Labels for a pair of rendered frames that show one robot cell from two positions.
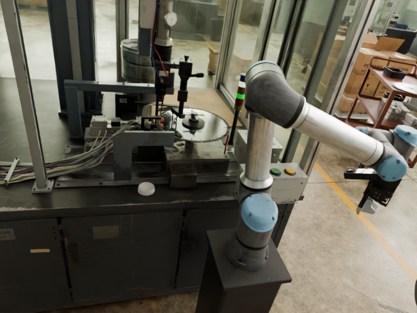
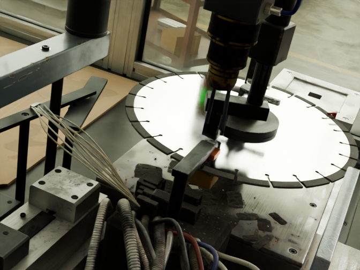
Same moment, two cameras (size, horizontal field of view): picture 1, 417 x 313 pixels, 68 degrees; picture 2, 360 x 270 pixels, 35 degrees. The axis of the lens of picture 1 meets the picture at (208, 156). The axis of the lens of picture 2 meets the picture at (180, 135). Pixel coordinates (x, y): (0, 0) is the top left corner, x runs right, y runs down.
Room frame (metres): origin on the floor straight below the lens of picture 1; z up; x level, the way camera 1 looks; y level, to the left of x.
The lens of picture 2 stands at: (0.92, 0.77, 1.31)
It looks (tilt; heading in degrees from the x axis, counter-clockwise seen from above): 28 degrees down; 307
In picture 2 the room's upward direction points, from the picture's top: 12 degrees clockwise
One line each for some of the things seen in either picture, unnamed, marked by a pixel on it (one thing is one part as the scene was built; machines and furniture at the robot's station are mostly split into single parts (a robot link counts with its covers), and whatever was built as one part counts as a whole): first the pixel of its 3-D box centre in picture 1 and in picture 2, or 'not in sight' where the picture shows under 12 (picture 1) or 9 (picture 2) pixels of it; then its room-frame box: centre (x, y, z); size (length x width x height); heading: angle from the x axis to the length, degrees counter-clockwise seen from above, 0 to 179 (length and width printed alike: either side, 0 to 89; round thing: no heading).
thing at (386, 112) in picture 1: (386, 117); not in sight; (3.14, -1.79, 0.50); 0.92 x 0.51 x 0.99; 174
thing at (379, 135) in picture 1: (372, 142); not in sight; (0.89, -0.50, 1.21); 0.11 x 0.11 x 0.08; 1
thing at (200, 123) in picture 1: (193, 120); (244, 112); (1.32, 0.10, 0.96); 0.11 x 0.11 x 0.03
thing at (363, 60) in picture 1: (351, 76); not in sight; (4.71, -1.91, 0.46); 1.26 x 0.86 x 0.92; 15
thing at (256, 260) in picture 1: (249, 243); not in sight; (0.77, -0.20, 0.80); 0.15 x 0.15 x 0.10
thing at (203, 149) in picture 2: (152, 123); (192, 177); (1.26, 0.28, 0.95); 0.10 x 0.03 x 0.07; 109
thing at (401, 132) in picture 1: (399, 144); not in sight; (0.91, -0.60, 1.21); 0.09 x 0.08 x 0.11; 91
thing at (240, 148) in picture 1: (255, 151); (304, 127); (1.37, -0.24, 0.82); 0.18 x 0.18 x 0.15; 19
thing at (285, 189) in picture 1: (269, 184); not in sight; (1.11, -0.29, 0.82); 0.28 x 0.11 x 0.15; 109
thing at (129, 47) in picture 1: (144, 72); not in sight; (1.99, 0.52, 0.93); 0.31 x 0.31 x 0.36
